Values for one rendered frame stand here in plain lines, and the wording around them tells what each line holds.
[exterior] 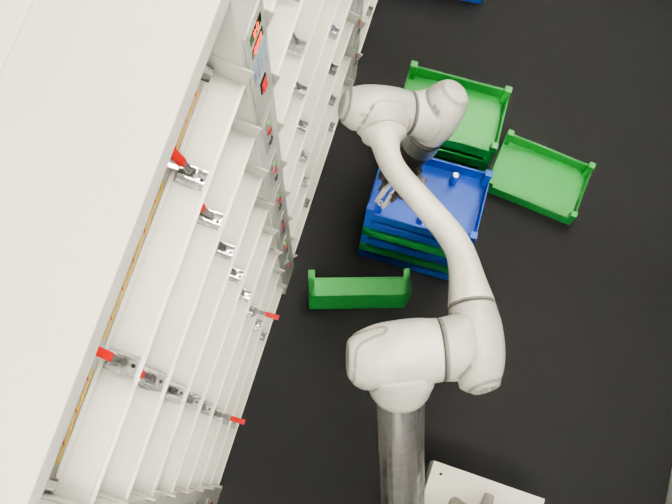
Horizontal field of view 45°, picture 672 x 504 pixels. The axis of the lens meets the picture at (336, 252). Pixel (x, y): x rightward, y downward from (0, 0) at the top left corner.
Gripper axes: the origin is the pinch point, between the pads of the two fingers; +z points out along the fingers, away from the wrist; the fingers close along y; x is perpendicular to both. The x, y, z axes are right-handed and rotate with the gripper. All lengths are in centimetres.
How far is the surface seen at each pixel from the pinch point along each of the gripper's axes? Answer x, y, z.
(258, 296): 39.1, 3.2, 17.3
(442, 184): -18.1, -6.8, 0.8
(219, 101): 74, 8, -73
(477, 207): -20.1, -18.1, -0.1
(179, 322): 89, -7, -44
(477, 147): -34.0, -5.6, -3.5
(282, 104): 42, 16, -45
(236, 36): 76, 8, -86
